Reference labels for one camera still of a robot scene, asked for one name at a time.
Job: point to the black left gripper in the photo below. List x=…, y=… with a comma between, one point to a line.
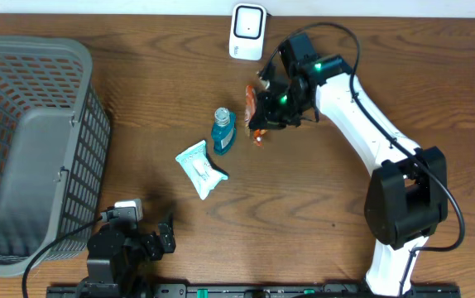
x=155, y=248

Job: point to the teal mouthwash bottle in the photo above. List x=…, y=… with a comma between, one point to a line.
x=224, y=130

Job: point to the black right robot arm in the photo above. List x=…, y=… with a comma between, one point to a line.
x=403, y=206

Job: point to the white barcode scanner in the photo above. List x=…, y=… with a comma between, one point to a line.
x=247, y=31

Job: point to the pale green tissue pack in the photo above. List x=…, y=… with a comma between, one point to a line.
x=194, y=161

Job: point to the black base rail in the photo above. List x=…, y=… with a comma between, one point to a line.
x=184, y=291

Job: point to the red orange candy bar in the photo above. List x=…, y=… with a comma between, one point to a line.
x=257, y=135

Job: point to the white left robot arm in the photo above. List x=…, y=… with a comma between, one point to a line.
x=117, y=251

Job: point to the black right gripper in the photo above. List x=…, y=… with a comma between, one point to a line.
x=265, y=116

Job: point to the grey plastic shopping basket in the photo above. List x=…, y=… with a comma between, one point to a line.
x=54, y=139

